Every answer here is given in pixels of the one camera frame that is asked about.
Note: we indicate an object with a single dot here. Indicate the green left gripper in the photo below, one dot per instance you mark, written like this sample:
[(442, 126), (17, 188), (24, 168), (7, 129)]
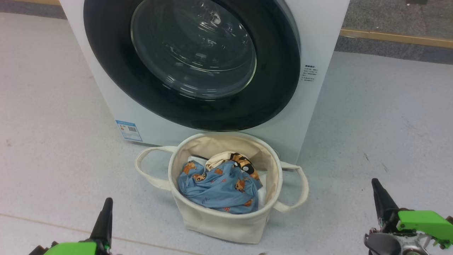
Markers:
[(70, 249)]

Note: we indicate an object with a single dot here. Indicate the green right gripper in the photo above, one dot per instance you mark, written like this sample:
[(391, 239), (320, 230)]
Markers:
[(424, 223)]

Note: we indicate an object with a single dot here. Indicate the blue cartoon print garment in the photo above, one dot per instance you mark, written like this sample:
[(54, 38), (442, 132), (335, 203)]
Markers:
[(219, 191)]

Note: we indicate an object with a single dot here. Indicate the cream cartoon print garment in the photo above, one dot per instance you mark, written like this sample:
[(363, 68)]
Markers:
[(217, 161)]

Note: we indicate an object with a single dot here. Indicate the black glass washing machine door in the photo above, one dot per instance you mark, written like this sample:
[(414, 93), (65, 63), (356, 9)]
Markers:
[(106, 71)]

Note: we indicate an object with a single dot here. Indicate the cream fabric laundry basket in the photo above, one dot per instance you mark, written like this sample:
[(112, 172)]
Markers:
[(219, 226)]

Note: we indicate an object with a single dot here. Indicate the white washing machine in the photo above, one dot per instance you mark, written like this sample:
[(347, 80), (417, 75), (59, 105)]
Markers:
[(318, 35)]

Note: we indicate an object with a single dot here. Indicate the blue energy label sticker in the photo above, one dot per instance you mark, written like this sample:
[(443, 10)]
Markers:
[(129, 131)]

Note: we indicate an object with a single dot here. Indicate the white folded cloth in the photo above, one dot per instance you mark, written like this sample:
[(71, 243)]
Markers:
[(262, 198)]

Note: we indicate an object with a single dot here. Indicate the printed text label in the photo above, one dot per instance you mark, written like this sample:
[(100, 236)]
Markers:
[(309, 73)]

